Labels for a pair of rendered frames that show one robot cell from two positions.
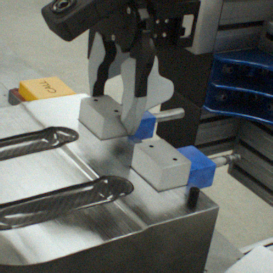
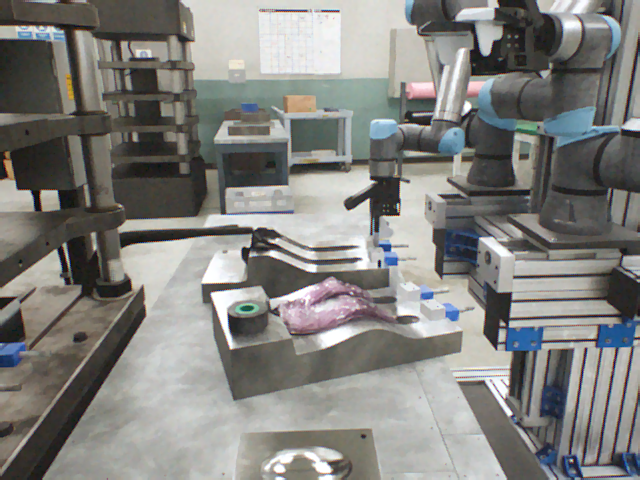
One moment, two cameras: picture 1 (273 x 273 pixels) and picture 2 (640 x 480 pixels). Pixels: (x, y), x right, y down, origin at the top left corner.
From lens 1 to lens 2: 0.87 m
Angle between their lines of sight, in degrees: 35
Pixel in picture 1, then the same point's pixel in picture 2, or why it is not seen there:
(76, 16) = (350, 201)
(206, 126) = (448, 264)
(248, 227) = not seen: hidden behind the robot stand
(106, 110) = (369, 239)
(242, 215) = not seen: hidden behind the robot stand
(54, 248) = (323, 270)
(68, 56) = not seen: hidden behind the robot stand
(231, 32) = (454, 220)
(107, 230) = (343, 268)
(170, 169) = (374, 254)
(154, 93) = (384, 232)
